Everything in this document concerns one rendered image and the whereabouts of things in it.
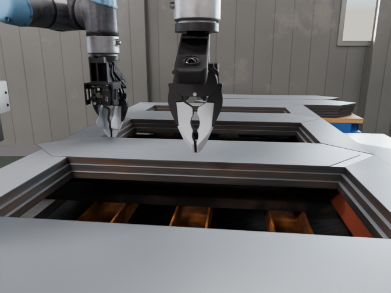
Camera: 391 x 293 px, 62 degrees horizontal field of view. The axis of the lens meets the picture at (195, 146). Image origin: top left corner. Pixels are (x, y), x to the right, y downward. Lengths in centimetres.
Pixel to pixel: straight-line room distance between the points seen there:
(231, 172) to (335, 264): 33
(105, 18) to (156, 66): 278
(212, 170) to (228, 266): 33
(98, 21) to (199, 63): 40
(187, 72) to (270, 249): 25
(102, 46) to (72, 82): 296
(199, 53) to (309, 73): 337
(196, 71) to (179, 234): 21
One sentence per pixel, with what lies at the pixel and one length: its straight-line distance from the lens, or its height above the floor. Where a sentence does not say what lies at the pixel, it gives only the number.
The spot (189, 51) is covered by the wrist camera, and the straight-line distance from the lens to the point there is 50.
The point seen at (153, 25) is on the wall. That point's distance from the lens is 360.
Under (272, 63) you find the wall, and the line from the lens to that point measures 370.
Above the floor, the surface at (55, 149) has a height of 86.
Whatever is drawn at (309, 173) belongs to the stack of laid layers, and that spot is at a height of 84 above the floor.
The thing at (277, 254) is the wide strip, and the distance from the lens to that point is 38.
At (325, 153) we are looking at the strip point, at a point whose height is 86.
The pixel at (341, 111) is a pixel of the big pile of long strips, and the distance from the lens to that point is 165.
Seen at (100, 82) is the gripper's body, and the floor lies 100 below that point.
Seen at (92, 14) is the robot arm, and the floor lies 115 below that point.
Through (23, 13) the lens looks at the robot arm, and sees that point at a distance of 79.
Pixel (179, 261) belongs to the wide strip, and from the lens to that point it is 36.
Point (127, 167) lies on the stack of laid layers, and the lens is 69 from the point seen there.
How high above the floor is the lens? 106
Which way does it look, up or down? 15 degrees down
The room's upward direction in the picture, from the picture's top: straight up
